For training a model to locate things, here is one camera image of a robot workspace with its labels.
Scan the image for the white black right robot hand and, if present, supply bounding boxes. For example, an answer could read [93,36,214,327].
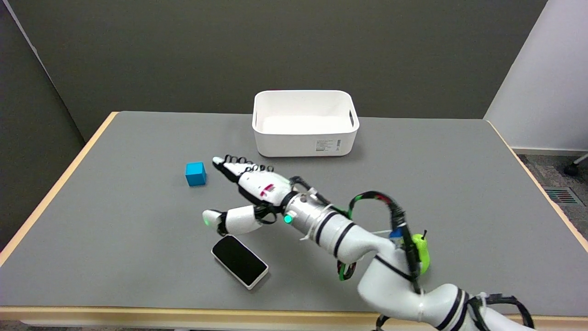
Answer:
[202,155,298,236]

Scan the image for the black white blackboard eraser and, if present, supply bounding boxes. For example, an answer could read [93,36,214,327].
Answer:
[211,234,269,290]

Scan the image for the white plastic storage bin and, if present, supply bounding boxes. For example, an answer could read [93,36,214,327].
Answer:
[252,90,360,158]

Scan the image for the blue cube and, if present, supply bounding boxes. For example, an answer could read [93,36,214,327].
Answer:
[185,162,207,187]

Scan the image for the green pear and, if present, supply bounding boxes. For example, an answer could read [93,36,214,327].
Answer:
[410,231,431,275]

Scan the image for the floor vent grille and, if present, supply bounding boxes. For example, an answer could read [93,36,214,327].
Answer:
[544,187,581,206]

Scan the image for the chair leg with caster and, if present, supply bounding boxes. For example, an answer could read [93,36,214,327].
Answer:
[564,154,588,177]

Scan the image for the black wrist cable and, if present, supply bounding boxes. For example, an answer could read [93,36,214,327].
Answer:
[288,176,334,207]

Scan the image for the green red wire bundle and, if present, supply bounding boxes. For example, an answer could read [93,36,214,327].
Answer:
[337,190,425,295]

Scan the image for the black looped cable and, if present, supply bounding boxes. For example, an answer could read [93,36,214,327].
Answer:
[468,293,536,331]

